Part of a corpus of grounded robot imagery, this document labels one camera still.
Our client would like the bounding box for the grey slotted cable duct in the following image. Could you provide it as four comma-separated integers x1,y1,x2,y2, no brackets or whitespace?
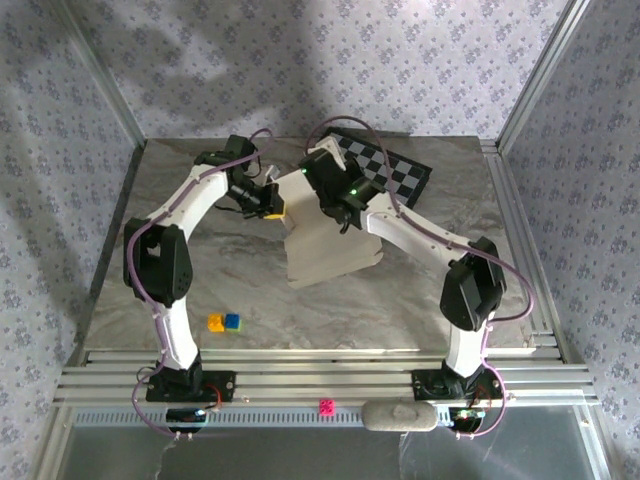
74,410,451,429

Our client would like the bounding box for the small black circuit board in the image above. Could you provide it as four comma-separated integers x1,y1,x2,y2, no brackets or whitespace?
166,407,209,434
446,405,487,432

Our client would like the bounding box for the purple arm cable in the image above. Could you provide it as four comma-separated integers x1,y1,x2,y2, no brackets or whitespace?
305,115,537,441
122,127,276,441

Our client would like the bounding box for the grey metal panel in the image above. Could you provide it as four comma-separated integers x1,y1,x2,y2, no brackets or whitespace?
37,405,614,480

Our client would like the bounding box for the aluminium side rail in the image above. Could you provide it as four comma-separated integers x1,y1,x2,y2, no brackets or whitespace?
74,142,149,354
480,141,571,364

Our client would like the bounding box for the white paper box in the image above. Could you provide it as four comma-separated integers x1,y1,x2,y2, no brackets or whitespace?
276,171,385,291

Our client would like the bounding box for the aluminium frame post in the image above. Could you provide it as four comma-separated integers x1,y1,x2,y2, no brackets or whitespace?
496,0,595,151
52,0,150,147

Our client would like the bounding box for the black grey checkerboard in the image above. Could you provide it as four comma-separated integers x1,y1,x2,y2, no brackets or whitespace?
319,128,432,211

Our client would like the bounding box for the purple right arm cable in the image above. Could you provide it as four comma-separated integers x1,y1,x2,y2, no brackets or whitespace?
305,115,537,441

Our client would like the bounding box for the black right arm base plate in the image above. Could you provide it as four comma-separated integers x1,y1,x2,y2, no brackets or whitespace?
410,368,504,401

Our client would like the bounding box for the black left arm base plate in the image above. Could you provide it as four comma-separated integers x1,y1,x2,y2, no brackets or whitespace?
145,369,237,403

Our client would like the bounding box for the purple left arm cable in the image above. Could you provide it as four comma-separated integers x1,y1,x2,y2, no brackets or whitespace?
122,127,276,441

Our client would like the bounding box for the aluminium extrusion base frame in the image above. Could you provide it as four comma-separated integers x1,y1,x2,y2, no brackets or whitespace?
52,347,601,407

